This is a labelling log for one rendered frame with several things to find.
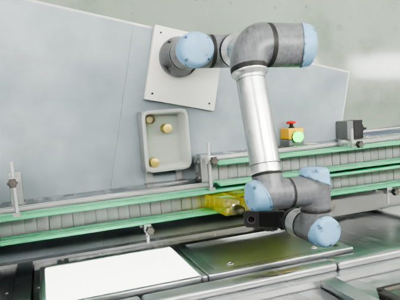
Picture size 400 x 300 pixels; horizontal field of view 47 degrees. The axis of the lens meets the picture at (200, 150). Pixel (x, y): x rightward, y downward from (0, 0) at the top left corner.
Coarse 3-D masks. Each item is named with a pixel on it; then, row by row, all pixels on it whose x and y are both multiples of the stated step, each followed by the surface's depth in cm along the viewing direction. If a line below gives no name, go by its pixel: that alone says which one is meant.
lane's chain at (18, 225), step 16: (336, 176) 188; (352, 176) 191; (368, 176) 193; (384, 176) 196; (112, 208) 159; (128, 208) 161; (144, 208) 162; (160, 208) 164; (176, 208) 166; (192, 208) 168; (0, 224) 147; (16, 224) 149; (32, 224) 150; (48, 224) 152; (64, 224) 154; (80, 224) 156
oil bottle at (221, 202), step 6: (222, 192) 165; (210, 198) 164; (216, 198) 158; (222, 198) 154; (228, 198) 153; (234, 198) 153; (210, 204) 164; (216, 204) 159; (222, 204) 153; (228, 204) 150; (216, 210) 159; (222, 210) 154; (228, 210) 150
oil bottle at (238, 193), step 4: (224, 192) 166; (228, 192) 163; (232, 192) 161; (236, 192) 160; (240, 192) 160; (244, 192) 159; (236, 196) 156; (240, 196) 154; (240, 200) 153; (244, 200) 152; (240, 204) 153; (244, 204) 152
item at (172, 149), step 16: (144, 112) 165; (160, 112) 167; (176, 112) 172; (144, 128) 165; (176, 128) 176; (144, 144) 165; (160, 144) 174; (176, 144) 176; (160, 160) 175; (176, 160) 177
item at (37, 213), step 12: (360, 168) 188; (372, 168) 184; (384, 168) 185; (168, 192) 164; (180, 192) 163; (192, 192) 160; (204, 192) 160; (216, 192) 162; (84, 204) 153; (96, 204) 153; (108, 204) 150; (120, 204) 151; (0, 216) 144; (12, 216) 142; (24, 216) 142; (36, 216) 143
